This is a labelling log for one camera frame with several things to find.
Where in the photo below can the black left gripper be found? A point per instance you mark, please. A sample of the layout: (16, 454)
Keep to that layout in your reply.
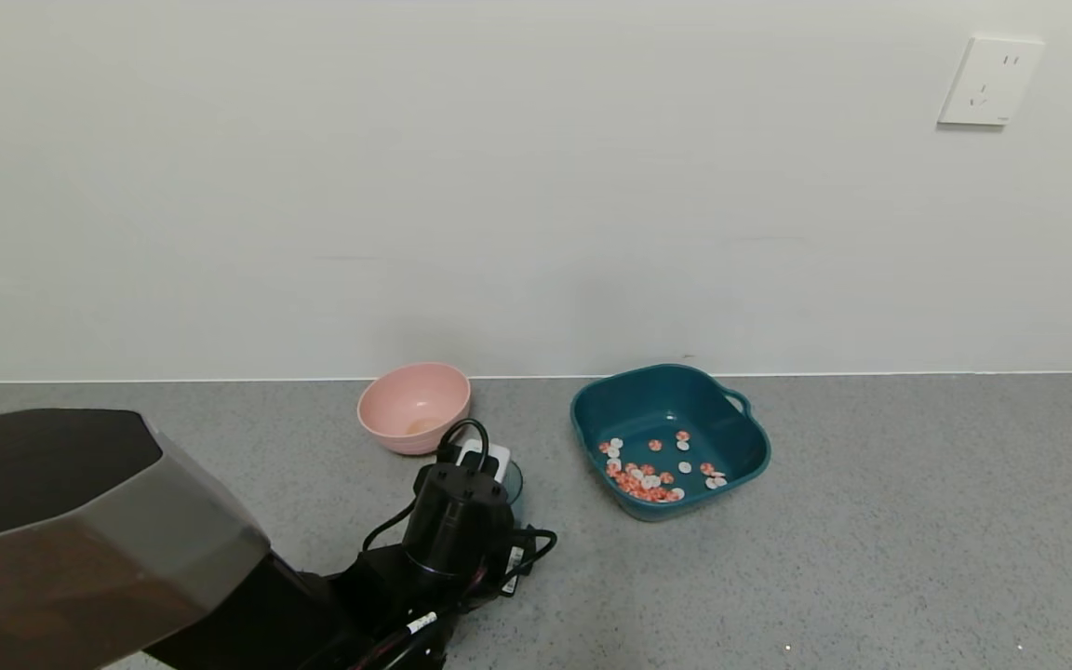
(515, 540)

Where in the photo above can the clear blue ribbed cup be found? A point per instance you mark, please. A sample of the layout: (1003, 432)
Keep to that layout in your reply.
(513, 484)

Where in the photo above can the red white candy pieces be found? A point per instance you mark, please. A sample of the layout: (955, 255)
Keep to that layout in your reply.
(640, 484)

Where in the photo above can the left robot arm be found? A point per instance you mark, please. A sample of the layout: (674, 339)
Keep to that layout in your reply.
(52, 521)

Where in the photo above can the pink ribbed bowl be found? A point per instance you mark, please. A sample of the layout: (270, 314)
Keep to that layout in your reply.
(406, 409)

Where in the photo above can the teal square basin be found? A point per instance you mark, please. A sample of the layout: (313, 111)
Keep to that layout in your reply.
(666, 409)

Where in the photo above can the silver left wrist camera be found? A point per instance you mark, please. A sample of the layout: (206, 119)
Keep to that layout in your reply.
(489, 458)

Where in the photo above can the white wall socket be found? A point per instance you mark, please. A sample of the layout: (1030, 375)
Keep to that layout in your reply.
(990, 82)

